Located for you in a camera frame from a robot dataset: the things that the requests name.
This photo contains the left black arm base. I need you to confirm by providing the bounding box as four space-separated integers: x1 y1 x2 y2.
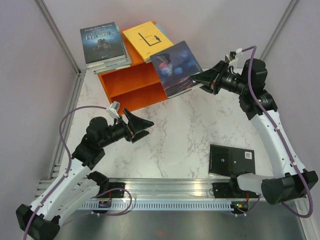
98 182 126 200

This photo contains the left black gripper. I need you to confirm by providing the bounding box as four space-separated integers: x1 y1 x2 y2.
99 108 154 148

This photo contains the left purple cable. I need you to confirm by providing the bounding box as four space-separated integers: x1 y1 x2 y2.
21 105 111 240

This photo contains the grey book with barcode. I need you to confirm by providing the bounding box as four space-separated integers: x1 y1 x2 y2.
89 58 132 72

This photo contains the green fantasy cover book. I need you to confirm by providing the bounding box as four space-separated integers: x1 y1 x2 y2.
93 64 131 75

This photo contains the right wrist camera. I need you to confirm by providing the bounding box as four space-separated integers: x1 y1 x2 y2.
224 48 243 69

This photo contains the aluminium frame rail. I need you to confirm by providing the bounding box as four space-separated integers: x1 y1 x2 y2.
34 178 262 201

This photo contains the black book with barcode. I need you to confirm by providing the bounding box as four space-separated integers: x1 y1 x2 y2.
208 144 256 177

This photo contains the orange wooden shelf box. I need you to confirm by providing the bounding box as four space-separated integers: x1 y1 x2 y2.
97 34 168 115

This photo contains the white slotted cable duct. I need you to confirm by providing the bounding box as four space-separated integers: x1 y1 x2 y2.
79 200 234 212

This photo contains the yellow book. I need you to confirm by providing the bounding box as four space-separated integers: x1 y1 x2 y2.
123 21 174 63

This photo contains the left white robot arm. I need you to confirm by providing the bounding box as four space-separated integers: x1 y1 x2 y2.
16 103 154 240

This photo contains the purple nebula cover book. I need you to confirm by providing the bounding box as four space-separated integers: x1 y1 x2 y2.
150 41 203 99

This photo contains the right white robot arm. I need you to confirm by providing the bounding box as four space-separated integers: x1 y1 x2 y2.
191 58 319 205

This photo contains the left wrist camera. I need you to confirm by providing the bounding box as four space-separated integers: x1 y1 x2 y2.
107 101 120 119

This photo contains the dark blue Wuthering Heights book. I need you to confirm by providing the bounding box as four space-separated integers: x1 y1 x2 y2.
80 22 126 68

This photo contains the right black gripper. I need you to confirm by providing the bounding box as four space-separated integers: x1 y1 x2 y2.
190 59 249 95

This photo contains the light blue thin book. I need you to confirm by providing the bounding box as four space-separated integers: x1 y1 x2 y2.
139 22 172 63

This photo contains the teal ocean cover book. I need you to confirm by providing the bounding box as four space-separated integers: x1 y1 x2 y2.
83 28 128 68

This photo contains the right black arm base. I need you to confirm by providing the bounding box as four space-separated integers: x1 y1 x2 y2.
212 182 258 199

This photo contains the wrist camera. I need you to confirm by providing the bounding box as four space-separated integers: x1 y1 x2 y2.
107 101 120 119
224 48 243 69

